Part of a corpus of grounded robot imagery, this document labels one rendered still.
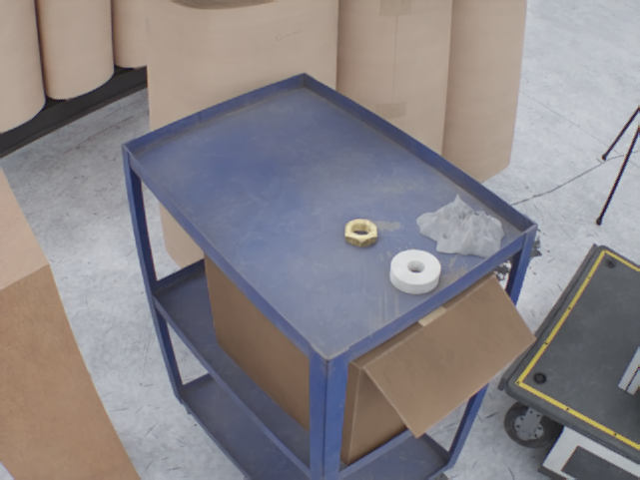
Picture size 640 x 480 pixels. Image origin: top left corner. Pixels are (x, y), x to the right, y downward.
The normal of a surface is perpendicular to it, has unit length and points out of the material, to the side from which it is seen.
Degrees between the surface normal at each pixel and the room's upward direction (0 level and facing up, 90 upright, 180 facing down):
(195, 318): 0
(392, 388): 26
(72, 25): 90
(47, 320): 90
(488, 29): 90
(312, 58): 90
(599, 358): 0
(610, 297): 0
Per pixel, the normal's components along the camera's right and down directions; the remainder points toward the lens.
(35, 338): 0.65, 0.50
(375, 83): 0.06, 0.64
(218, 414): 0.02, -0.77
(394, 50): 0.35, 0.60
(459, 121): -0.23, 0.62
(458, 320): 0.30, -0.47
